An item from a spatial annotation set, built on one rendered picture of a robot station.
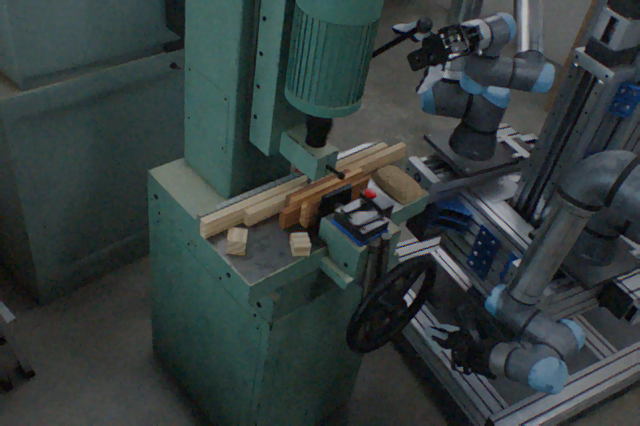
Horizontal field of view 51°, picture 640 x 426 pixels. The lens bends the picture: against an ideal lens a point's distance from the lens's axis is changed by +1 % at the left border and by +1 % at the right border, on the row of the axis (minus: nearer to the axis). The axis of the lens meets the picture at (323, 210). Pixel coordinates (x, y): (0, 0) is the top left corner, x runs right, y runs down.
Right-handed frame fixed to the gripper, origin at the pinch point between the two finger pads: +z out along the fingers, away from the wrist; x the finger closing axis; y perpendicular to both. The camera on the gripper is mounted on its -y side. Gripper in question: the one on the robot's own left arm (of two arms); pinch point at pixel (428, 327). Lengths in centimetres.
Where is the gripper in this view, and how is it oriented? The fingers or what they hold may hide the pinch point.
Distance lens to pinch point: 170.0
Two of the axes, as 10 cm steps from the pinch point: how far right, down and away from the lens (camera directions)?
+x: 7.4, -3.5, 5.7
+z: -6.4, -1.1, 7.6
